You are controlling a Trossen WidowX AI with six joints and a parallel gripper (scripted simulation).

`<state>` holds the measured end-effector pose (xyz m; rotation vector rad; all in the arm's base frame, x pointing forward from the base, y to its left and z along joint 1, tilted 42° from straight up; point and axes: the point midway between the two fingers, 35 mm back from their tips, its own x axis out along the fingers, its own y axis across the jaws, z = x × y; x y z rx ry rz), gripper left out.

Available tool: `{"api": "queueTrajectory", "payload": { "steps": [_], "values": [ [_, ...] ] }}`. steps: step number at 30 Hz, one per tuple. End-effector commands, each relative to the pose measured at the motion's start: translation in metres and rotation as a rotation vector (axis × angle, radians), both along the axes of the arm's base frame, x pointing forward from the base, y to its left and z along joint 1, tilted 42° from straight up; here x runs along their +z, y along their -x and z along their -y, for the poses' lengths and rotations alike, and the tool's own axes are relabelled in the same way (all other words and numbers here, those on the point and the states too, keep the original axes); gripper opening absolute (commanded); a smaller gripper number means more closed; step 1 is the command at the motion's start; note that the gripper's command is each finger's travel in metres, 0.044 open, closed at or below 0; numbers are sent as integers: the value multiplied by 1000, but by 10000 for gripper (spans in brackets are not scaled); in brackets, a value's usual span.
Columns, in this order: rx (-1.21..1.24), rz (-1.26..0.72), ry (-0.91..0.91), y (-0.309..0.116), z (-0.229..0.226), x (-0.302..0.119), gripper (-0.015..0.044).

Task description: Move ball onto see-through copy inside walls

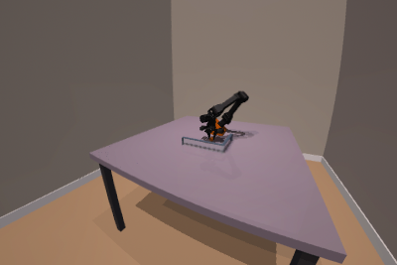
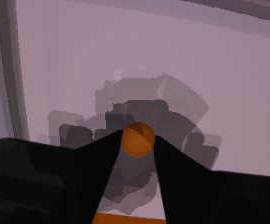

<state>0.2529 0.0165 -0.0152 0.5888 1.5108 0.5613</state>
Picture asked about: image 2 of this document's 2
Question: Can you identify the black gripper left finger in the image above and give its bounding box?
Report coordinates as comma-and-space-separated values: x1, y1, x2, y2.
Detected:
0, 130, 123, 224

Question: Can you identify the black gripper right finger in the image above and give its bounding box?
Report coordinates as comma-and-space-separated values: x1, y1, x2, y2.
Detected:
154, 135, 270, 224

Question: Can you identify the translucent orange ball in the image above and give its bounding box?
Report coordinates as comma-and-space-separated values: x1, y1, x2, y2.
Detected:
121, 127, 152, 158

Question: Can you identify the brown ball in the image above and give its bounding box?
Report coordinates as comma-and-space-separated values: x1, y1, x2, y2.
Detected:
127, 122, 155, 149

